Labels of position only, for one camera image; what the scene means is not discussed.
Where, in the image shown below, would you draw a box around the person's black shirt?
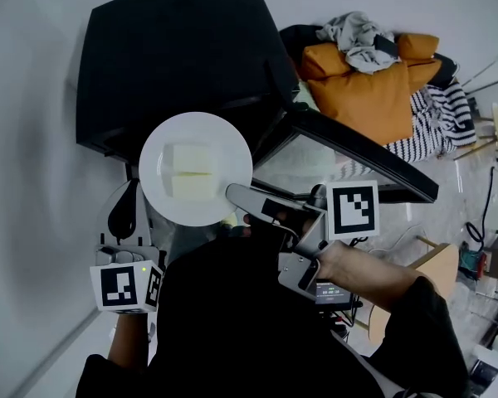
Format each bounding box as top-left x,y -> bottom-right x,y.
76,234 -> 471,398

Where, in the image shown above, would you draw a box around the pale yellow food block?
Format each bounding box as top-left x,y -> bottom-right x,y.
162,142 -> 215,175
165,172 -> 217,202

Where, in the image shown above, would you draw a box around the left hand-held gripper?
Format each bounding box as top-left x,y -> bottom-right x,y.
90,178 -> 165,315

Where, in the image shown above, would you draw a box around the person's right forearm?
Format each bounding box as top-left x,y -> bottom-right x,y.
315,240 -> 456,335

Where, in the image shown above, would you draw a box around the orange bolster cushion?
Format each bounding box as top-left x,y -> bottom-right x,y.
396,33 -> 443,95

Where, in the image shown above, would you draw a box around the metal tripod legs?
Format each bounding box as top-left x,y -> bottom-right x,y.
460,51 -> 498,95

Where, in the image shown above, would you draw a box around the small black screen device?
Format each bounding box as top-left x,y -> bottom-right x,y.
314,279 -> 354,311

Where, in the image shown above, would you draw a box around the white round plate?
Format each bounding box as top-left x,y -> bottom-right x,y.
138,112 -> 255,228

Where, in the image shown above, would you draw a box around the black appliance cabinet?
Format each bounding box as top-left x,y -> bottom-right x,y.
75,0 -> 300,170

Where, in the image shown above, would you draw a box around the crumpled grey white garment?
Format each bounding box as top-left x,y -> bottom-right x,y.
316,11 -> 402,75

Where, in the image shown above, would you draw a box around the black cable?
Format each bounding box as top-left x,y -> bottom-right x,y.
464,164 -> 496,245

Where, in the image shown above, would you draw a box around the person's left forearm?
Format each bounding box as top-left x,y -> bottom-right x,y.
76,311 -> 161,398

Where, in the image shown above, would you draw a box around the green tool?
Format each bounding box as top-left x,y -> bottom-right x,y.
457,241 -> 489,282

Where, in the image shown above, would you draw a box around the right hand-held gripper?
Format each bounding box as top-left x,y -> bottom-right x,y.
225,179 -> 381,303

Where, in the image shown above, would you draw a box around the black white striped blanket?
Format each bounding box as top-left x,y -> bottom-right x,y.
386,80 -> 479,164

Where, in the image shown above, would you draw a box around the small orange cushion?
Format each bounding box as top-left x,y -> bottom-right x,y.
299,41 -> 354,83

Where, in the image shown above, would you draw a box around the white cable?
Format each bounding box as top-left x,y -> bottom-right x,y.
367,221 -> 429,255

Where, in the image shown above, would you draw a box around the white printed box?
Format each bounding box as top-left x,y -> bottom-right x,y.
466,341 -> 498,398

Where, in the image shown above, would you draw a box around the large orange cushion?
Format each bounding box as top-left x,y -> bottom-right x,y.
306,61 -> 414,147

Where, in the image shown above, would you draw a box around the black glass appliance door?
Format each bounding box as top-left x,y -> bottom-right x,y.
251,104 -> 440,205

